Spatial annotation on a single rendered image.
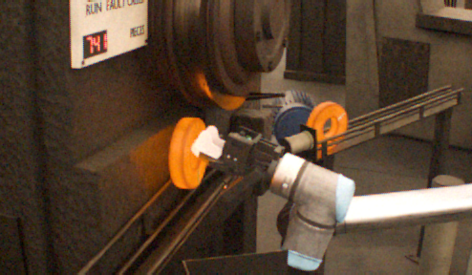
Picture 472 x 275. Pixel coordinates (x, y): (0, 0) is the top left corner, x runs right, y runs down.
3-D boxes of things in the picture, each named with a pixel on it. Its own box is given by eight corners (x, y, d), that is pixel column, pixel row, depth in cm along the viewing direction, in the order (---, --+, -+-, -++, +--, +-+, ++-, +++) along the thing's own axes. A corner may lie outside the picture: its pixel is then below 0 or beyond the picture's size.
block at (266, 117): (227, 192, 181) (228, 113, 174) (237, 182, 188) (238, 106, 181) (262, 198, 178) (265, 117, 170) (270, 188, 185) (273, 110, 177)
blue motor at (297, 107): (270, 160, 367) (272, 104, 356) (267, 131, 421) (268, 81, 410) (322, 161, 367) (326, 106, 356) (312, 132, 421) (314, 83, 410)
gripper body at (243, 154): (237, 123, 134) (289, 144, 131) (226, 158, 137) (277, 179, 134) (224, 134, 127) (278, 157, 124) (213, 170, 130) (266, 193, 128)
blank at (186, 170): (164, 134, 126) (180, 135, 125) (192, 106, 140) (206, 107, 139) (172, 200, 132) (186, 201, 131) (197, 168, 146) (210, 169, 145)
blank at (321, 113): (317, 158, 200) (324, 160, 197) (298, 124, 191) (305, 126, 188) (347, 125, 204) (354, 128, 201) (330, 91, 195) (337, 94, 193)
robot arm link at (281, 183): (296, 190, 134) (283, 207, 126) (275, 181, 135) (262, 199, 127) (309, 154, 131) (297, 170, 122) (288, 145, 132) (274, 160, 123)
